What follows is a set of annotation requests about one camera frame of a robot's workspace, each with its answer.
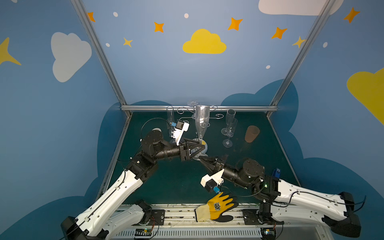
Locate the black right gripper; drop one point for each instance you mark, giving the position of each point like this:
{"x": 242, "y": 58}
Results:
{"x": 220, "y": 167}

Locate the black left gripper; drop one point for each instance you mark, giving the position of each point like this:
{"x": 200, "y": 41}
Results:
{"x": 183, "y": 152}

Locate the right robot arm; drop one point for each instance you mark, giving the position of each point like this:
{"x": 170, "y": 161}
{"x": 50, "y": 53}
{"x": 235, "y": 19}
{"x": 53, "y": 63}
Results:
{"x": 282, "y": 202}

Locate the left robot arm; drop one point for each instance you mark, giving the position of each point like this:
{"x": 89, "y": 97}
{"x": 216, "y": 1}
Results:
{"x": 98, "y": 222}

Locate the chrome wine glass rack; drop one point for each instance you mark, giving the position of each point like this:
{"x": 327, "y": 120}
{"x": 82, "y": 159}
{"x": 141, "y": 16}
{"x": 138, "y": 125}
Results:
{"x": 186, "y": 119}

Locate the brown oval pad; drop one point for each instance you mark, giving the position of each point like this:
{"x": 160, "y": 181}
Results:
{"x": 252, "y": 133}

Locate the yellow black work glove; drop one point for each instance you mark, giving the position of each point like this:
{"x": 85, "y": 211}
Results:
{"x": 216, "y": 208}

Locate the right controller board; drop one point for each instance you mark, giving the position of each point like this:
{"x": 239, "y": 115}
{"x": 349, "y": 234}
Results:
{"x": 268, "y": 234}

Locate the controller board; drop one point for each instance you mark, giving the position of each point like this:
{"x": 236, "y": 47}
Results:
{"x": 142, "y": 234}
{"x": 268, "y": 234}

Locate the left controller board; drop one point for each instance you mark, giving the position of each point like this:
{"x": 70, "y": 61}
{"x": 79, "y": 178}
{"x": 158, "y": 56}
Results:
{"x": 142, "y": 234}

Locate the blue handled tool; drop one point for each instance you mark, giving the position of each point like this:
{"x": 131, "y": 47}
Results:
{"x": 276, "y": 173}

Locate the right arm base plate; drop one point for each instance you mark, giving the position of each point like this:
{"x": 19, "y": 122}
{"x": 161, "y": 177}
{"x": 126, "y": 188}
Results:
{"x": 256, "y": 217}

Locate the aluminium rail base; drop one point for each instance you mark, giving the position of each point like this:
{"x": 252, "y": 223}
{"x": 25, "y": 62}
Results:
{"x": 180, "y": 223}

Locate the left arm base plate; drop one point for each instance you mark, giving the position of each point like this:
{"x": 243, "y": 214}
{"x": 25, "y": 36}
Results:
{"x": 157, "y": 218}

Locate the horizontal aluminium frame bar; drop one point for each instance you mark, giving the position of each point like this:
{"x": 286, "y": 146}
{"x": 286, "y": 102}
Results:
{"x": 158, "y": 108}

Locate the right aluminium frame post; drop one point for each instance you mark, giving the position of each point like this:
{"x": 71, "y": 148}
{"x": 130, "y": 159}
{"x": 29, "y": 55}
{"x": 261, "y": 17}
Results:
{"x": 304, "y": 49}

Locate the aluminium frame post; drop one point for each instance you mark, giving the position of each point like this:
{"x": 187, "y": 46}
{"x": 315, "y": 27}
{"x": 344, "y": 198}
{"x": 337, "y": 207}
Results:
{"x": 304, "y": 49}
{"x": 88, "y": 26}

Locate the left aluminium frame post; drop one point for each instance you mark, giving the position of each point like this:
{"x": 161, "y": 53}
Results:
{"x": 88, "y": 26}

